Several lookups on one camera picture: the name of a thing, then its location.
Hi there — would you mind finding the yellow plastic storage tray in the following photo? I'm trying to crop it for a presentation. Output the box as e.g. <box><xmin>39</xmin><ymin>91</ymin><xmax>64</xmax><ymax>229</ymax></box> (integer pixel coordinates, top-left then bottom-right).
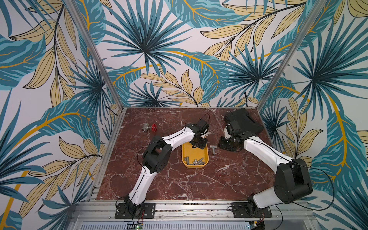
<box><xmin>182</xmin><ymin>142</ymin><xmax>209</xmax><ymax>169</ymax></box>

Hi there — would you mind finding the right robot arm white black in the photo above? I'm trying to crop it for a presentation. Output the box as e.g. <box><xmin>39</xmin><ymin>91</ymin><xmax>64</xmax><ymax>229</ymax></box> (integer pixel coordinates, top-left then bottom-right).
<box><xmin>218</xmin><ymin>112</ymin><xmax>313</xmax><ymax>212</ymax></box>

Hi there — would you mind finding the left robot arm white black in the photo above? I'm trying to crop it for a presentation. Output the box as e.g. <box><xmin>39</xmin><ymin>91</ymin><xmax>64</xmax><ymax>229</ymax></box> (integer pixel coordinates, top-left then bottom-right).
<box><xmin>123</xmin><ymin>119</ymin><xmax>209</xmax><ymax>216</ymax></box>

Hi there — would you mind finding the silver socket pile in tray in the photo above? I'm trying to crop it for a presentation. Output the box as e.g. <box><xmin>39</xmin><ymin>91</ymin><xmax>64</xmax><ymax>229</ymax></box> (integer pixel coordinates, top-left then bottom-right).
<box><xmin>184</xmin><ymin>157</ymin><xmax>205</xmax><ymax>166</ymax></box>

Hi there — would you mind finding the black tool case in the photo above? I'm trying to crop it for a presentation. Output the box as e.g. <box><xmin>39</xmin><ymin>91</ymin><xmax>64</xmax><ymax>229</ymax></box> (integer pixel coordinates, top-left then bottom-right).
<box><xmin>224</xmin><ymin>108</ymin><xmax>264</xmax><ymax>134</ymax></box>

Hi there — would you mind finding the steel valve with red handwheel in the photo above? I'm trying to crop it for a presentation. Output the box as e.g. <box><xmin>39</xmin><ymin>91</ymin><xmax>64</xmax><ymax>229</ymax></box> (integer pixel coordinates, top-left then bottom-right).
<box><xmin>142</xmin><ymin>123</ymin><xmax>157</xmax><ymax>132</ymax></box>

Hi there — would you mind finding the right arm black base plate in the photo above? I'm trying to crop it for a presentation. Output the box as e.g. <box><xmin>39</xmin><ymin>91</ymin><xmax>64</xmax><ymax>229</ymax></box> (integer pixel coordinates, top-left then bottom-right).
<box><xmin>230</xmin><ymin>202</ymin><xmax>272</xmax><ymax>219</ymax></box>

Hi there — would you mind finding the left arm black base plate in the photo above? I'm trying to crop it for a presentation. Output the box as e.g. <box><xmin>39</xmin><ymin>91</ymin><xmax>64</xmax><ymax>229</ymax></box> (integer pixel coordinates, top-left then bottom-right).
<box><xmin>115</xmin><ymin>203</ymin><xmax>156</xmax><ymax>219</ymax></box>

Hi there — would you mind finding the aluminium front rail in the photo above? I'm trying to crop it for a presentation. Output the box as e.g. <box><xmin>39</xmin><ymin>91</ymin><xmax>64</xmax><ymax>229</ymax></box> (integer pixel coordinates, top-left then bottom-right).
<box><xmin>67</xmin><ymin>200</ymin><xmax>321</xmax><ymax>230</ymax></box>

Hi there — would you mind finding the aluminium frame post right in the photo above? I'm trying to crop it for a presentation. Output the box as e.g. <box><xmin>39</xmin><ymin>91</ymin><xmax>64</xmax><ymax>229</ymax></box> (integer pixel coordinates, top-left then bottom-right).
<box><xmin>256</xmin><ymin>0</ymin><xmax>327</xmax><ymax>111</ymax></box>

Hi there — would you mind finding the aluminium frame post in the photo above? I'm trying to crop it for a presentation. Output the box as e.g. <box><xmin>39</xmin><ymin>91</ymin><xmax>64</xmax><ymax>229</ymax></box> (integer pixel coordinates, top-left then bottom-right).
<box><xmin>256</xmin><ymin>0</ymin><xmax>327</xmax><ymax>111</ymax></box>
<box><xmin>64</xmin><ymin>0</ymin><xmax>124</xmax><ymax>111</ymax></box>

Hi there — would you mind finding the aluminium frame post left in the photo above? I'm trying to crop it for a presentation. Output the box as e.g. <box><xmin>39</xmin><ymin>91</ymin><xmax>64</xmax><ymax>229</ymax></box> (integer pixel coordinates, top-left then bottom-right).
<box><xmin>64</xmin><ymin>0</ymin><xmax>124</xmax><ymax>111</ymax></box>

